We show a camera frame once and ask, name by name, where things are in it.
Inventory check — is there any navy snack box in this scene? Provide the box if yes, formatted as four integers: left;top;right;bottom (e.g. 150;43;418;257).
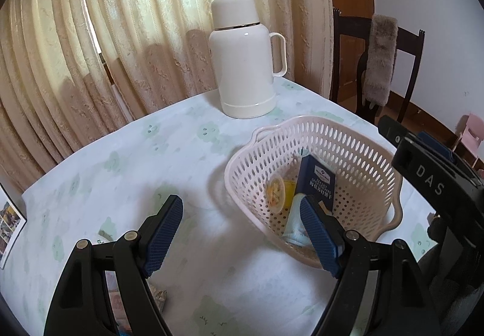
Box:
294;154;337;216

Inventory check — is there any beige curtain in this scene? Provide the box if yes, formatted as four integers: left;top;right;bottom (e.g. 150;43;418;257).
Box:
0;0;333;193

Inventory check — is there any person's right hand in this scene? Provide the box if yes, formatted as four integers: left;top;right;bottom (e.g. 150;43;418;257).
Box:
418;245;484;336

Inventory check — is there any dark wooden chair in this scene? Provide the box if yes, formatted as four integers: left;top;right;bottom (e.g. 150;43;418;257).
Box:
330;8;426;125

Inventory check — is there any brown fuzzy cloth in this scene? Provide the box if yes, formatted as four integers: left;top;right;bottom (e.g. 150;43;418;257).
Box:
362;14;399;107

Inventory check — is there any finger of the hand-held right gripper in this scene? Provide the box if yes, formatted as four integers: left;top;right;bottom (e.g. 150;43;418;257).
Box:
378;114;417;149
418;132;456;166

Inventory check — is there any pink plastic basket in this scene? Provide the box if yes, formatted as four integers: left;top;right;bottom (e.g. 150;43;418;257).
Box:
224;116;403;269

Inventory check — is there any window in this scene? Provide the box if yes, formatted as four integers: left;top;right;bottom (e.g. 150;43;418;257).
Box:
97;48;115;86

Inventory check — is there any cream thermos jug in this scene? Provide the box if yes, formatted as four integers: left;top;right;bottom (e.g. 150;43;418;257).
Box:
209;0;287;119

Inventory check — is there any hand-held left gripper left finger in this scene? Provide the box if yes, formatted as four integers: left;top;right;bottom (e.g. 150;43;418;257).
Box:
43;194;185;336

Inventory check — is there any small pink chair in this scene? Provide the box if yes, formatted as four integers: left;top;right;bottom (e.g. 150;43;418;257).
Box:
452;114;484;170

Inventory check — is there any yellow jelly cup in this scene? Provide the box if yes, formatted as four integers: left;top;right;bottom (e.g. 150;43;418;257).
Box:
267;176;296;214

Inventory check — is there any silver wrapped snack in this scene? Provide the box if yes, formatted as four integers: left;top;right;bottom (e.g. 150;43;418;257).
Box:
147;280;168;313

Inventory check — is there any light blue snack packet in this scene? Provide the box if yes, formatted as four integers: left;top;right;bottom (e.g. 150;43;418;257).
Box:
283;194;314;246

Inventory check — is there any photo calendar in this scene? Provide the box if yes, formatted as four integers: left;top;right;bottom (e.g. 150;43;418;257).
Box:
0;183;27;270

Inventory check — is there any pink snack packet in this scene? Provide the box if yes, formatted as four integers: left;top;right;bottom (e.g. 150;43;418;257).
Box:
106;271;133;334

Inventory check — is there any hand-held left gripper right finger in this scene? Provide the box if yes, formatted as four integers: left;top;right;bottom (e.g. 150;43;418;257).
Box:
299;195;441;336

